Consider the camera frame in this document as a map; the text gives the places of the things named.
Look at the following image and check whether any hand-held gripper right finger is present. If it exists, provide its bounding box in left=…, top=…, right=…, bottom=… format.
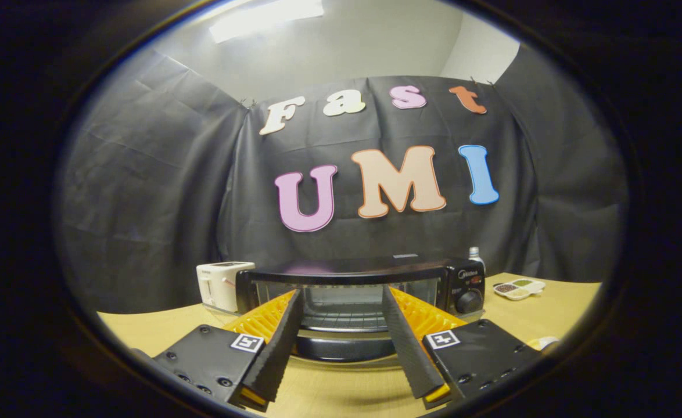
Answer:
left=381, top=286, right=542, bottom=410

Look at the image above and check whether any white divided condiment dish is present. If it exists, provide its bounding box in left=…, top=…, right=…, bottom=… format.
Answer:
left=493, top=279, right=546, bottom=301

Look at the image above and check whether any black toaster oven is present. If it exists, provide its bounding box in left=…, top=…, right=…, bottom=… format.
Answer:
left=235, top=254, right=487, bottom=363

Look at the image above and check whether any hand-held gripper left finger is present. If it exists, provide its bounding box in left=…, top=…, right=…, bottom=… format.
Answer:
left=152, top=289, right=305, bottom=413

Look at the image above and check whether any white bread toaster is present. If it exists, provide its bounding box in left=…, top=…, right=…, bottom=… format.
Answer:
left=196, top=261, right=256, bottom=313

